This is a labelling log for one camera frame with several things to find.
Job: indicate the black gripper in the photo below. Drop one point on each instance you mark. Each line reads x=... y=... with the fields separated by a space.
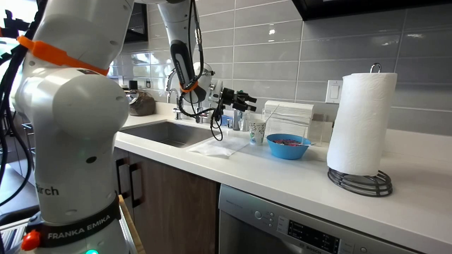
x=232 y=98

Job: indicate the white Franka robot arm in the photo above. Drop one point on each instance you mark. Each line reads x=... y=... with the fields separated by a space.
x=71 y=122

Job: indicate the printed paper coffee cup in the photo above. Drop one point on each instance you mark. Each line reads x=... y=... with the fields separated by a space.
x=257 y=134

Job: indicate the blue bowl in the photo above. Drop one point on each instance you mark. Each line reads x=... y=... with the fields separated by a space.
x=287 y=150

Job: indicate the coloured gravel pebbles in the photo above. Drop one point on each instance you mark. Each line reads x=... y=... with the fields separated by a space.
x=288 y=141

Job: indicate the white paper towel sheet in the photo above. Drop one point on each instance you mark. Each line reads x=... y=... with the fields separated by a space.
x=213 y=150

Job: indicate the tall chrome faucet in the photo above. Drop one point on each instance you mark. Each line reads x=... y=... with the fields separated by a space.
x=172 y=93

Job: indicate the stainless steel sink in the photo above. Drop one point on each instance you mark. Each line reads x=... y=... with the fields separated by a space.
x=170 y=134

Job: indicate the brown bag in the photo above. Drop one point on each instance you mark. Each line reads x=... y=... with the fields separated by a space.
x=141 y=103

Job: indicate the white paper towel roll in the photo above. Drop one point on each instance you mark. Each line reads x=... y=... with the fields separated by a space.
x=360 y=122

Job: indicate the stainless steel dishwasher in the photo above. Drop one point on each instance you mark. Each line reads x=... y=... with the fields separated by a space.
x=283 y=226

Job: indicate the wooden base cabinet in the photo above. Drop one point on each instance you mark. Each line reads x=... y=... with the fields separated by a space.
x=178 y=212

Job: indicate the dark range hood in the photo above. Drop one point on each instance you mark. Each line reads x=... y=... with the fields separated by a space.
x=367 y=7

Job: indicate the wooden slat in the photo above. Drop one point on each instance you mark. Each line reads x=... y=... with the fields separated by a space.
x=131 y=226

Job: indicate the white wall outlet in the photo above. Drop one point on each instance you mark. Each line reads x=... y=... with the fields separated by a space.
x=333 y=91

